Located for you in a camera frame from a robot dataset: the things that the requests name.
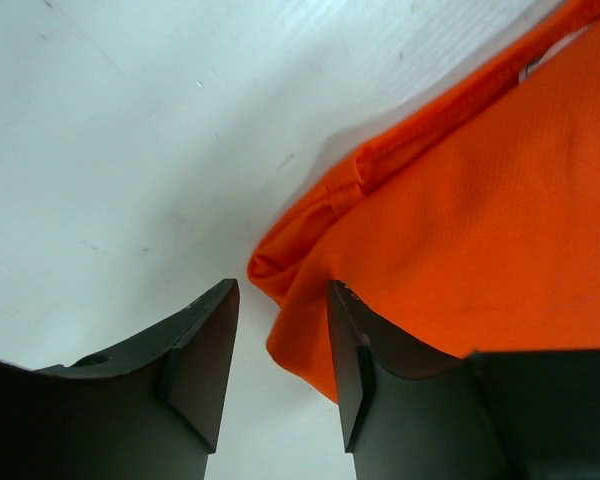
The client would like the orange t shirt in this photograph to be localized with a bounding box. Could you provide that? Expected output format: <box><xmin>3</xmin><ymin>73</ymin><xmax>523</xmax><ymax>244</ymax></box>
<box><xmin>247</xmin><ymin>1</ymin><xmax>600</xmax><ymax>399</ymax></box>

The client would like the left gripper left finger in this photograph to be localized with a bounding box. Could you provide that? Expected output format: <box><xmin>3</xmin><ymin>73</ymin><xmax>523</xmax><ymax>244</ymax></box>
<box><xmin>0</xmin><ymin>279</ymin><xmax>240</xmax><ymax>479</ymax></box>

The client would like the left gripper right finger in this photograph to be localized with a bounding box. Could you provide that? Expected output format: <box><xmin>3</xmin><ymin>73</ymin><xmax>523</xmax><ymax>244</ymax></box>
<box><xmin>328</xmin><ymin>281</ymin><xmax>600</xmax><ymax>479</ymax></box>

